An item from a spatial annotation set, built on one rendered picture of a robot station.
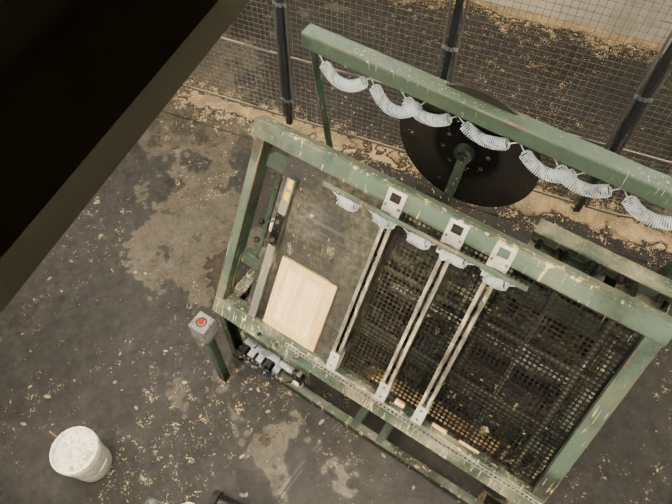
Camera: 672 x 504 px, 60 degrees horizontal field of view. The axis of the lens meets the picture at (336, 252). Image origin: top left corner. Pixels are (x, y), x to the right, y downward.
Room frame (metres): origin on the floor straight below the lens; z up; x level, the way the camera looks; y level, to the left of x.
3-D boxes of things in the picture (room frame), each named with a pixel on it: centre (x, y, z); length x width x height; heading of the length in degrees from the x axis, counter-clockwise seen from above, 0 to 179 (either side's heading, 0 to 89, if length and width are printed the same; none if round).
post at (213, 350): (1.52, 0.81, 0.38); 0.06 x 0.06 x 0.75; 57
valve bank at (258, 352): (1.34, 0.40, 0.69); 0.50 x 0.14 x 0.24; 57
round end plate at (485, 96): (2.09, -0.67, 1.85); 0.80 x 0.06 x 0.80; 57
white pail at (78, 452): (0.90, 1.64, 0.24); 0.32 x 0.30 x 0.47; 69
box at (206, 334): (1.52, 0.81, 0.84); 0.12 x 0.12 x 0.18; 57
